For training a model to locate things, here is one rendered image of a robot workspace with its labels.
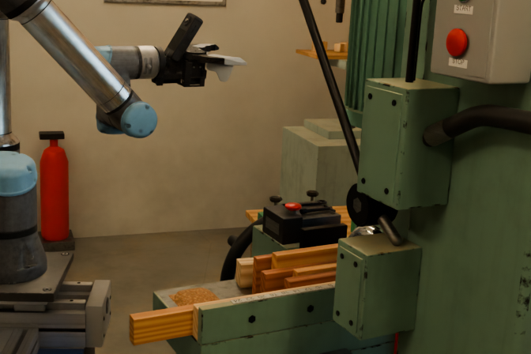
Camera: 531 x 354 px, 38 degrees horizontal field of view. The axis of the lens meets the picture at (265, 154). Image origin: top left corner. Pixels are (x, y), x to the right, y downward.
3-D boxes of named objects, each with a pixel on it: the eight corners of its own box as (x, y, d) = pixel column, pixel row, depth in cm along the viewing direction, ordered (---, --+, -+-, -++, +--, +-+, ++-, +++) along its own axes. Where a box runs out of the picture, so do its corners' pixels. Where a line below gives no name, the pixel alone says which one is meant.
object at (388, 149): (404, 186, 106) (414, 77, 102) (448, 205, 98) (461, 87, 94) (352, 191, 102) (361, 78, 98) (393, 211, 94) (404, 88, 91)
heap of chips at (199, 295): (207, 289, 131) (207, 279, 130) (231, 313, 122) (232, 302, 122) (167, 295, 128) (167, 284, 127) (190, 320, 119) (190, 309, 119)
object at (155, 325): (451, 282, 139) (453, 261, 138) (459, 286, 137) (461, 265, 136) (129, 340, 112) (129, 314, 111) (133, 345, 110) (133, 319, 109)
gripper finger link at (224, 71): (244, 83, 181) (205, 77, 182) (247, 58, 179) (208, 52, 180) (242, 86, 178) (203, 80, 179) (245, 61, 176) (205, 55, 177)
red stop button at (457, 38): (449, 54, 87) (452, 27, 86) (468, 57, 84) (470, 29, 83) (442, 54, 86) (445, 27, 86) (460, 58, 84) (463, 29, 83)
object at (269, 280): (379, 280, 138) (382, 252, 137) (385, 284, 137) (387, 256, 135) (259, 300, 127) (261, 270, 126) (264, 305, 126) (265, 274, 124)
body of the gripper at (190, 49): (193, 77, 187) (147, 79, 181) (197, 43, 184) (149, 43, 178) (207, 86, 181) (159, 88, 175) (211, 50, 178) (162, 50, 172)
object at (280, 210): (314, 220, 152) (315, 192, 150) (344, 237, 142) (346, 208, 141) (254, 226, 146) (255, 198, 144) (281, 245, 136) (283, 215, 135)
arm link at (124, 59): (83, 81, 173) (82, 43, 171) (129, 80, 178) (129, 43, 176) (94, 86, 166) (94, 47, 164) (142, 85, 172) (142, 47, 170)
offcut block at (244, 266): (257, 279, 136) (258, 257, 135) (262, 286, 133) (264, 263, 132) (235, 280, 135) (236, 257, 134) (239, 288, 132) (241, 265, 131)
